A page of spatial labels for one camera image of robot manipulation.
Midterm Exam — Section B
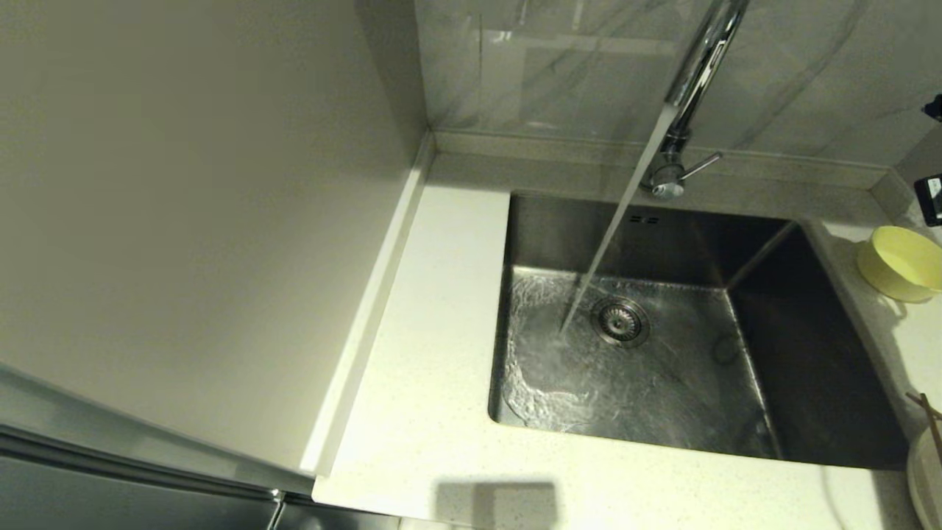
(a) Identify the round metal drain strainer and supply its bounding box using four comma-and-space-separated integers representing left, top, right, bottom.
591, 297, 651, 348

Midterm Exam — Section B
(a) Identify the yellow plastic bowl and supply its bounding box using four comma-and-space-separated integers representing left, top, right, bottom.
857, 225, 942, 304

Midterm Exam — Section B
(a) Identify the cream white round plate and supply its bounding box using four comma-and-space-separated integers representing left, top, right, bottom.
907, 427, 942, 530

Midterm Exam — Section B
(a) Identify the chrome kitchen faucet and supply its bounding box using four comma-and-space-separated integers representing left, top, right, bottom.
639, 0, 751, 201

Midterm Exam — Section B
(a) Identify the stainless steel sink basin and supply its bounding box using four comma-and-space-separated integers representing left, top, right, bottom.
487, 191, 910, 470

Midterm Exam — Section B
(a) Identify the grey tall cabinet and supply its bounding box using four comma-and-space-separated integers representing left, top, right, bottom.
0, 0, 435, 530

